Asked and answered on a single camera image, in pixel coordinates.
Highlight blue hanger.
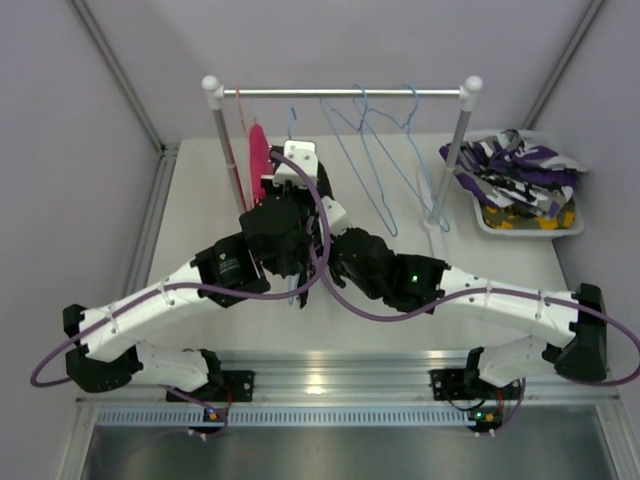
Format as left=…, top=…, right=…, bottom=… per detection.
left=286, top=106, right=300, bottom=306
left=319, top=82, right=399, bottom=238
left=367, top=84, right=451, bottom=233

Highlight yellow camouflage trousers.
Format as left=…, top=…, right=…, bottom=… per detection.
left=480, top=200, right=576, bottom=231

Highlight purple camouflage trousers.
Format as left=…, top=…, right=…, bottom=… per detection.
left=453, top=129, right=587, bottom=218

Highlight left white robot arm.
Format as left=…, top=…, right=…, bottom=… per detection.
left=63, top=194, right=315, bottom=400

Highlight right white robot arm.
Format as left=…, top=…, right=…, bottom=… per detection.
left=329, top=227, right=608, bottom=397

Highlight pink hanger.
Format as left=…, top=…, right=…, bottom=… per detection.
left=235, top=87, right=263, bottom=207

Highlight pink trousers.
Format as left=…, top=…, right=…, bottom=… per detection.
left=248, top=123, right=273, bottom=205

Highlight white clothes rack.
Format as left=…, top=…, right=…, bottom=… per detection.
left=201, top=77, right=485, bottom=231

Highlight white plastic basket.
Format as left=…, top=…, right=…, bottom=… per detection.
left=456, top=129, right=587, bottom=239

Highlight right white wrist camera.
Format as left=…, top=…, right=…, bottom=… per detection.
left=322, top=196, right=351, bottom=236

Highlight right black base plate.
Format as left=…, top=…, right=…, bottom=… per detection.
left=429, top=368, right=498, bottom=401

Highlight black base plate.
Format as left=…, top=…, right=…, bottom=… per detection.
left=429, top=368, right=498, bottom=401
left=187, top=370, right=255, bottom=403

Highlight aluminium rail frame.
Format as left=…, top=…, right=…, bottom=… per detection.
left=74, top=144, right=621, bottom=431

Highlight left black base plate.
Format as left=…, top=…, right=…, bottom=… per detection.
left=187, top=370, right=255, bottom=403

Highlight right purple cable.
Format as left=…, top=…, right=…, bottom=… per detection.
left=307, top=239, right=640, bottom=441

